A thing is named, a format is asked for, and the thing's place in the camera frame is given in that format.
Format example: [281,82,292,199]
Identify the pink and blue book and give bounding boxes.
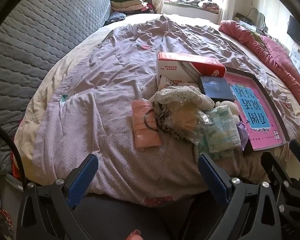
[225,71,283,150]

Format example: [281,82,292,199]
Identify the black television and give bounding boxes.
[287,15,300,49]

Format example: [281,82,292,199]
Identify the black cable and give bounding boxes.
[0,120,27,187]

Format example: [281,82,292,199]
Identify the grey quilted headboard cover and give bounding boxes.
[0,0,113,175]

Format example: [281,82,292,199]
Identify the white printed plastic bag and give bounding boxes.
[157,74,200,90]

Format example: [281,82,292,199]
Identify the cream plush bear purple dress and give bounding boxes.
[214,101,250,153]

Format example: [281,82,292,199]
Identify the black hair tie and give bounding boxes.
[144,110,159,132]

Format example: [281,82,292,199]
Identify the red and white cardboard box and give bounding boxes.
[156,52,227,85]

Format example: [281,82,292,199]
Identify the white table fan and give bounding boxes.
[247,7,269,32]

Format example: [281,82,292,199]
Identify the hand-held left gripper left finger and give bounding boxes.
[16,154,98,240]

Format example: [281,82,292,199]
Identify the green patterned cloth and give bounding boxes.
[249,29,267,47]

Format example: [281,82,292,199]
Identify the large green tissue pack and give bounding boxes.
[200,104,242,160]

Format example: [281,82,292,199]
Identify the leopard print scarf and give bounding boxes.
[154,102,190,140]

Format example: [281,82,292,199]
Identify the dark blue box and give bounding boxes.
[199,76,237,103]

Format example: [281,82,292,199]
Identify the clothes on window sill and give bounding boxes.
[179,0,220,12]

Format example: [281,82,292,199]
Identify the dark floral pillow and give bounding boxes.
[104,12,127,27]

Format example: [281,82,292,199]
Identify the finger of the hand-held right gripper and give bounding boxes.
[261,151,300,228]
[289,140,300,180]

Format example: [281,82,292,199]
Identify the white floral cloth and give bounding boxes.
[150,85,215,113]

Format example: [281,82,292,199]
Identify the lilac patterned bed sheet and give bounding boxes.
[14,14,300,207]

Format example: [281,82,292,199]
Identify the stack of folded clothes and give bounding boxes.
[110,0,155,14]

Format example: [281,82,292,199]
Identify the pink quilt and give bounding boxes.
[219,20,300,113]

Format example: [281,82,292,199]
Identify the clear plastic bag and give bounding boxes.
[165,100,213,144]

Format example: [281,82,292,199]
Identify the pink cloth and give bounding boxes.
[131,99,162,151]

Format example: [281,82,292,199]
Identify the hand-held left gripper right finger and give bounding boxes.
[180,154,282,240]

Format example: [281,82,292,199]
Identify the shallow black cardboard box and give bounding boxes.
[224,66,292,153]

